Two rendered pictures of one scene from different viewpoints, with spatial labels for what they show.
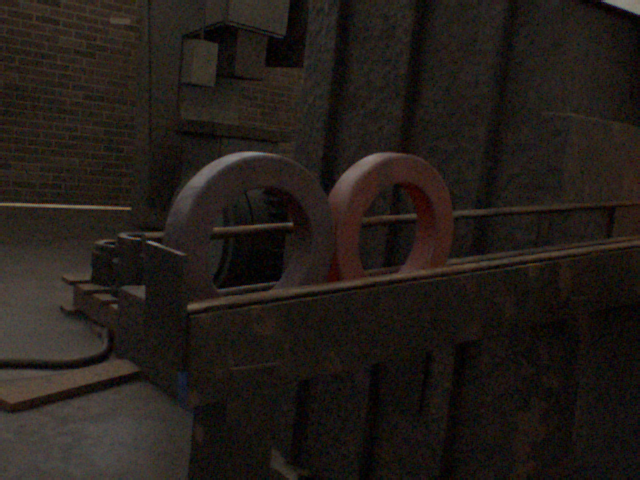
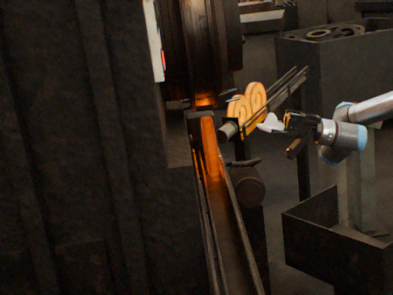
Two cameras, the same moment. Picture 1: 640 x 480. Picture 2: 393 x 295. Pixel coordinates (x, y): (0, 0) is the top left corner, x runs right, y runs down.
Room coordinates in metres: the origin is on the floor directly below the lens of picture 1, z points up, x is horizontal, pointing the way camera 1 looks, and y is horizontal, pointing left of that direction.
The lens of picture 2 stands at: (0.49, 0.46, 1.25)
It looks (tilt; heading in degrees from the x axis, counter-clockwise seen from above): 18 degrees down; 308
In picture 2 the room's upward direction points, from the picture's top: 8 degrees counter-clockwise
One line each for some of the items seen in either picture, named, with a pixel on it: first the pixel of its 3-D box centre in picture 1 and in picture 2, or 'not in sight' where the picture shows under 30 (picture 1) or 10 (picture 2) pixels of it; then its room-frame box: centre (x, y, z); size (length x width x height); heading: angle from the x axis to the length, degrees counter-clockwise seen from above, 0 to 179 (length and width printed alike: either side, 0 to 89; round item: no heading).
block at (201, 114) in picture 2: not in sight; (203, 145); (1.58, -0.95, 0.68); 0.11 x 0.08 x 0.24; 40
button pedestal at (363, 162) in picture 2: not in sight; (363, 169); (1.28, -1.77, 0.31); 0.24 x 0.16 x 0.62; 130
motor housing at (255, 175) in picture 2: not in sight; (250, 229); (1.52, -1.12, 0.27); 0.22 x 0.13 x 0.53; 130
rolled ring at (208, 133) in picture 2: not in sight; (210, 146); (1.42, -0.78, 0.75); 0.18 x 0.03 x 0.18; 130
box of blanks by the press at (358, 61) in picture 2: not in sight; (348, 73); (1.99, -3.48, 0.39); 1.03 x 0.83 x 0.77; 55
